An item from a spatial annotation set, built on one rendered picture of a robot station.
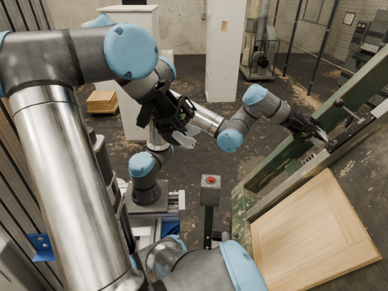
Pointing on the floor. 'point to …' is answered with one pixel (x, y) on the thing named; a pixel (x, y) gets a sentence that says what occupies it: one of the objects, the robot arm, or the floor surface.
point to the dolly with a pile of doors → (102, 102)
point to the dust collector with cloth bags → (262, 62)
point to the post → (208, 226)
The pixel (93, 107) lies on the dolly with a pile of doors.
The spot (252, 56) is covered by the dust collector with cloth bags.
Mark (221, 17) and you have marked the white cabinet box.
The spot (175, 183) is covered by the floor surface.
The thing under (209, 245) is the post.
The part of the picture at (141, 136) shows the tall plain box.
